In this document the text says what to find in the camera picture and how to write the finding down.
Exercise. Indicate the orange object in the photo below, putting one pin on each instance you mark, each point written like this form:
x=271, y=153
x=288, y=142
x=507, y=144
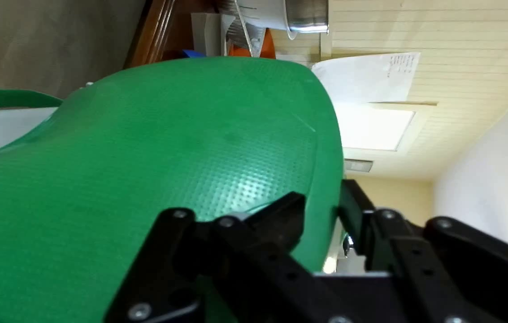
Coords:
x=268, y=47

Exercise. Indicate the blue object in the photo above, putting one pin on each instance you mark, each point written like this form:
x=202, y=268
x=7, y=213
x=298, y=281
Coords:
x=192, y=54

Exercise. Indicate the white box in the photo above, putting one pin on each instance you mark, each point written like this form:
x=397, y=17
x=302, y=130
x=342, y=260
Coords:
x=206, y=33

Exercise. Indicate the ceiling air vent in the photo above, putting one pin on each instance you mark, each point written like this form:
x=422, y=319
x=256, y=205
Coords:
x=358, y=165

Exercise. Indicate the brown wooden cabinet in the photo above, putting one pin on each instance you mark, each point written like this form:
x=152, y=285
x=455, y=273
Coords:
x=159, y=31

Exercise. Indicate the silver metal pot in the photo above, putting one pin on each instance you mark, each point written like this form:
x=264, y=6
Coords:
x=307, y=15

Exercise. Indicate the green bin lid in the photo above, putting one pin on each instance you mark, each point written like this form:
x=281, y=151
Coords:
x=146, y=170

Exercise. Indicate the white paper sheet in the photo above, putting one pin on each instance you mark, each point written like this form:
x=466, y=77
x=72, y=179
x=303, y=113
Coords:
x=366, y=78

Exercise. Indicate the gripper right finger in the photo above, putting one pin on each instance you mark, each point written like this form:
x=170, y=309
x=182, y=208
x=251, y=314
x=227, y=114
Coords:
x=460, y=269

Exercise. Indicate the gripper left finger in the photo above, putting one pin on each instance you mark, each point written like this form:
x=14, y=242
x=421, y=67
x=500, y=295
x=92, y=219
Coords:
x=177, y=269

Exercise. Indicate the ceiling light panel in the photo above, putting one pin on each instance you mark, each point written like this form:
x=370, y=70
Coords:
x=370, y=128

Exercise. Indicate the green bin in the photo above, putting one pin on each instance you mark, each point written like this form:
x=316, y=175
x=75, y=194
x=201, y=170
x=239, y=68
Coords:
x=2, y=97

